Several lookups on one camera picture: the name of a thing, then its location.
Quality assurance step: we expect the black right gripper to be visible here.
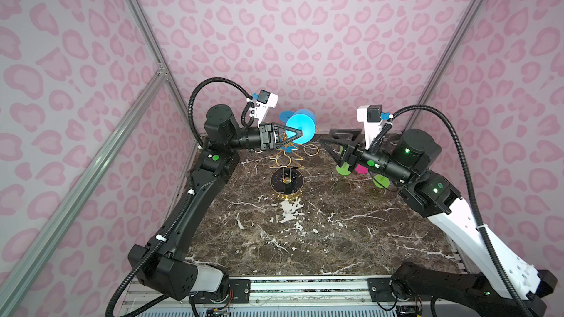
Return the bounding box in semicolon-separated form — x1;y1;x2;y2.
321;128;414;185

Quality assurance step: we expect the blue wine glass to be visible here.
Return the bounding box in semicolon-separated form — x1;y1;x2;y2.
286;109;317;145
279;110;295;124

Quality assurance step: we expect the green wine glass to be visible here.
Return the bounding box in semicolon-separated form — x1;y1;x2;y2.
372;175;390;189
336;162;351;176

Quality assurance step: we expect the magenta wine glass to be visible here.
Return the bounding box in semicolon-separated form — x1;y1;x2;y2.
355;164;369;174

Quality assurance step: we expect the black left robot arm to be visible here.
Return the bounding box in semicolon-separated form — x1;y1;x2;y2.
113;104;303;302

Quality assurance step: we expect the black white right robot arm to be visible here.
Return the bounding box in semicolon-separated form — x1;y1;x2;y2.
320;129;558;316

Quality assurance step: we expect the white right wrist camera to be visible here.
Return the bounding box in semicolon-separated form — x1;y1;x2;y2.
357;104;393;150

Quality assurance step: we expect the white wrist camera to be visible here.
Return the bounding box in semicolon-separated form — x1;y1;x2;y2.
250;90;279;125
357;104;393;150

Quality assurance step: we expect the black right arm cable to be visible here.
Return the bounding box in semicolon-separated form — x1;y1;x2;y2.
369;104;534;317

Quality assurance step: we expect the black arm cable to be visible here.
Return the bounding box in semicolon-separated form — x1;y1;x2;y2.
369;104;534;317
104;76;256;317

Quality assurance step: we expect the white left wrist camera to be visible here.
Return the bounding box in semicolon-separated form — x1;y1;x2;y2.
250;90;279;125

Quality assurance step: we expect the gold wire glass rack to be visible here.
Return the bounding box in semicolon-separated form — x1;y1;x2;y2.
269;143;320;197

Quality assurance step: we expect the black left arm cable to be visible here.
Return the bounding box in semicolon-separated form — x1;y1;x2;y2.
104;76;256;317

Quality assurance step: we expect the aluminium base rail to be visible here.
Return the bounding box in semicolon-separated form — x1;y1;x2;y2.
118;274;508;317

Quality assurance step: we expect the aluminium frame right post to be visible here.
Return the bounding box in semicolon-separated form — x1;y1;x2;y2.
417;0;487;105

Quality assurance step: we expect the aluminium frame post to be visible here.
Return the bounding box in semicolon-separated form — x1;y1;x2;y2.
417;0;487;105
124;0;194;138

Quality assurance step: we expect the aluminium frame left post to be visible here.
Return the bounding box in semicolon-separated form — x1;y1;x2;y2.
124;0;194;138

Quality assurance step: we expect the aluminium frame left diagonal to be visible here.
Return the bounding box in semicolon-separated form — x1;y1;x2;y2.
1;71;167;316

